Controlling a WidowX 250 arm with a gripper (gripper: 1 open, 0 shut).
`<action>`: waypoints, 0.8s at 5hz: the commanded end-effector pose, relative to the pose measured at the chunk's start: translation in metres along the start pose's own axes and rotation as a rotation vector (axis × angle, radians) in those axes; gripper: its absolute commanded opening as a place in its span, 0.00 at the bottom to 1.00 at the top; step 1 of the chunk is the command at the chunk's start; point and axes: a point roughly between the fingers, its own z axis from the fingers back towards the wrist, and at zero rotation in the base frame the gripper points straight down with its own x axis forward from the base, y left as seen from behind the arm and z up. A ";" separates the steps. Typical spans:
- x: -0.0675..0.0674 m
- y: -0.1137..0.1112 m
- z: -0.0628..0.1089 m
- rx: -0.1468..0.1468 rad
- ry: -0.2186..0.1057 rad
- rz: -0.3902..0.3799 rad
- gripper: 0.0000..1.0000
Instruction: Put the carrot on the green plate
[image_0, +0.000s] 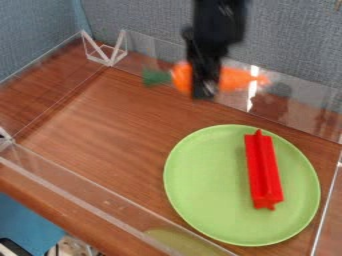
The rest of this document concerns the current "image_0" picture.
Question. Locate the clear acrylic left wall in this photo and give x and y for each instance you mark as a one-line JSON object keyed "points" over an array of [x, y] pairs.
{"points": [[41, 83]]}

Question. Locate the clear acrylic wall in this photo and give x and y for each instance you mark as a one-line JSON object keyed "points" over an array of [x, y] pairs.
{"points": [[97, 215], [274, 96], [41, 83]]}

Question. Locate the orange toy carrot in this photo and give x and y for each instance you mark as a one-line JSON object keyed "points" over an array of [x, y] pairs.
{"points": [[232, 79]]}

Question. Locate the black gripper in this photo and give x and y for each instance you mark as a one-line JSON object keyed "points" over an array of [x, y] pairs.
{"points": [[216, 28]]}

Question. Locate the green round plate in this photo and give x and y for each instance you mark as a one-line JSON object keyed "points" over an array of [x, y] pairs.
{"points": [[205, 186]]}

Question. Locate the clear acrylic front wall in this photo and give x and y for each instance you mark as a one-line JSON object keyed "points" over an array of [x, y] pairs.
{"points": [[97, 215]]}

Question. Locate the clear acrylic back wall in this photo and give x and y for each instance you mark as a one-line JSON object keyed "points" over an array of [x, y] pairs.
{"points": [[274, 96]]}

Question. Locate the clear acrylic corner bracket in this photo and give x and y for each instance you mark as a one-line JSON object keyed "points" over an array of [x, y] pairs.
{"points": [[101, 53]]}

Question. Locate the red plastic block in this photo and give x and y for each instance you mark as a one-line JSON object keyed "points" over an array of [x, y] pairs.
{"points": [[263, 173]]}

